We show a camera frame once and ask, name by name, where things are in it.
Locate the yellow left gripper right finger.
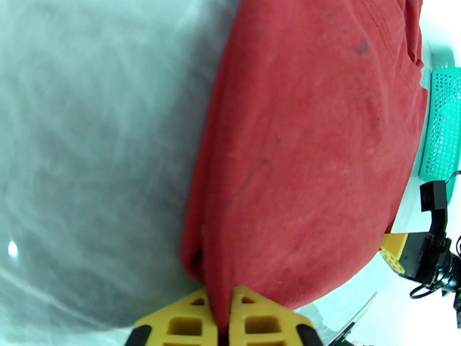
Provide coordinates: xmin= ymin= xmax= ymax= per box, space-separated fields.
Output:
xmin=230 ymin=285 xmax=318 ymax=346

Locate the red garment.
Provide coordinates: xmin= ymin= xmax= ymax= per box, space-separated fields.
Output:
xmin=179 ymin=0 xmax=428 ymax=329

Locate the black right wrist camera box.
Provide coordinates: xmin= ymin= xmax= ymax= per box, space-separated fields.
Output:
xmin=420 ymin=180 xmax=449 ymax=235

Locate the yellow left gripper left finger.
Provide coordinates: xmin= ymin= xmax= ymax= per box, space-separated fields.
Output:
xmin=133 ymin=289 xmax=221 ymax=346

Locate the teal plastic basket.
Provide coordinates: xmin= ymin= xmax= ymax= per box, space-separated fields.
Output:
xmin=418 ymin=49 xmax=461 ymax=178

